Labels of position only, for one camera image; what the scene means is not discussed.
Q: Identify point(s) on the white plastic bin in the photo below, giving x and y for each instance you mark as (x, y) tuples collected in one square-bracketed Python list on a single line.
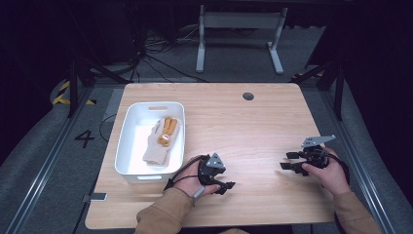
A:
[(136, 152)]

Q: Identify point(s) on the grey table grommet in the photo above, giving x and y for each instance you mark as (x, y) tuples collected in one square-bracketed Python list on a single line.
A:
[(248, 96)]

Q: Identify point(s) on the small grey table clamp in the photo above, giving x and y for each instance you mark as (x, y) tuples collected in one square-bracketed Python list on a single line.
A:
[(97, 197)]

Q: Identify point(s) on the white desk frame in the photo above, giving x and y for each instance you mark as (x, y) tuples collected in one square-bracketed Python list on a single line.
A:
[(242, 20)]

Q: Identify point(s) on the yellow black hazard tape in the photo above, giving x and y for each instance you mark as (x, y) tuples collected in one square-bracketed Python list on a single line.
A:
[(60, 94)]

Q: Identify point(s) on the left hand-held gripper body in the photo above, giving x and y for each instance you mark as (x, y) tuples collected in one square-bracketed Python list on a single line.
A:
[(209, 170)]

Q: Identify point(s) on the grey metal floor rail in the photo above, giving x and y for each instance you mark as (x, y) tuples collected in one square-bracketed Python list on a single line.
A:
[(48, 162), (357, 143)]

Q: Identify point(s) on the black metal stand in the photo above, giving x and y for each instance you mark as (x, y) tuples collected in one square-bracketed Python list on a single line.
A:
[(339, 87), (74, 84)]

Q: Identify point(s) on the beige glove with orange fingers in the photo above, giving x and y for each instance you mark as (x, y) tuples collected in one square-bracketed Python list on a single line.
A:
[(166, 160), (162, 143)]

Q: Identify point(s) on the person's left hand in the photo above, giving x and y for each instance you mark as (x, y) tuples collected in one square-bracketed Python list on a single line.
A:
[(190, 182)]

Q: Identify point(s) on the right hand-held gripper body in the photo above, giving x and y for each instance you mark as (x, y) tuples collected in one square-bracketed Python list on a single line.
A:
[(316, 157)]

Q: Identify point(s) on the person's right hand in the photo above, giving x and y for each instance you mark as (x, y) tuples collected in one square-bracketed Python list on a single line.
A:
[(334, 177)]

